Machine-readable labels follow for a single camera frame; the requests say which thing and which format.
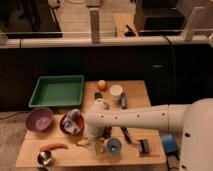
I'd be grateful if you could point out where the yellow banana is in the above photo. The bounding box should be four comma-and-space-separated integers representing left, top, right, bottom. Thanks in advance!
76, 138, 93, 147

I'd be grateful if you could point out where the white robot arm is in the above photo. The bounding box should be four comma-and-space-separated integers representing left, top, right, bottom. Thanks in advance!
84, 98, 213, 171

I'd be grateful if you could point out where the green plastic tray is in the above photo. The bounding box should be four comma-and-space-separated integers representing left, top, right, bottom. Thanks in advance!
28, 75, 84, 108

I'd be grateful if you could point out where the blue cup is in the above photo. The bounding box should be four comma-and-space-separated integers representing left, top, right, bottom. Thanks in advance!
106, 138, 122, 155

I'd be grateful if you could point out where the bunch of dark grapes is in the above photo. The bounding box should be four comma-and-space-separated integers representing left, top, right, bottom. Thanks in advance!
103, 127, 112, 139

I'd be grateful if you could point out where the red bowl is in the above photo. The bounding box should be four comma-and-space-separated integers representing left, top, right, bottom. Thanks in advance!
60, 115, 84, 136

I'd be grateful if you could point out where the white crumpled packet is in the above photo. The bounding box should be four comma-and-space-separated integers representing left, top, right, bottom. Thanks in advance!
62, 109, 80, 134

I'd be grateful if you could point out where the black dish brush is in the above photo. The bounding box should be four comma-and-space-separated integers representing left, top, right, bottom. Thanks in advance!
134, 139, 150, 155

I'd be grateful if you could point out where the black remote control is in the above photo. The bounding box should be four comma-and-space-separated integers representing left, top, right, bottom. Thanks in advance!
94, 92, 102, 100

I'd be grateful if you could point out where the red chili pepper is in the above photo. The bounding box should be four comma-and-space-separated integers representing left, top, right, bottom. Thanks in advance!
39, 143, 68, 152

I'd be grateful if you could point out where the small metal cup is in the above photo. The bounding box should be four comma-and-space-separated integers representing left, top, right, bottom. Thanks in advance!
37, 150, 54, 166

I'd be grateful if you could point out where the orange fruit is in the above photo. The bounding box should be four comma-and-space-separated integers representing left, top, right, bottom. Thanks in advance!
97, 80, 107, 91

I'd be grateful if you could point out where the purple bowl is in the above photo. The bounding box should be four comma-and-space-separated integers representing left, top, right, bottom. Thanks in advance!
25, 107, 53, 132

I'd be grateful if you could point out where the blue box on floor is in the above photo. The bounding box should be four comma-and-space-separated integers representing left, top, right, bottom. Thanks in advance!
161, 134, 178, 154

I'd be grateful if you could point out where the black handled knife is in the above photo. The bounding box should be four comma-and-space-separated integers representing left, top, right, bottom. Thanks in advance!
121, 127, 132, 144

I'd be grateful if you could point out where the white horizontal rail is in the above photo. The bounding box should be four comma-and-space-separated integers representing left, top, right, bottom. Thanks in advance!
0, 35, 213, 49

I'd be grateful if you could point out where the grey upright post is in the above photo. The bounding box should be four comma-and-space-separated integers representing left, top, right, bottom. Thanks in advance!
90, 8, 100, 43

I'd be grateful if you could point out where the slanted white bracket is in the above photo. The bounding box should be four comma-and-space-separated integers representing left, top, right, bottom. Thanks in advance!
181, 6, 204, 42

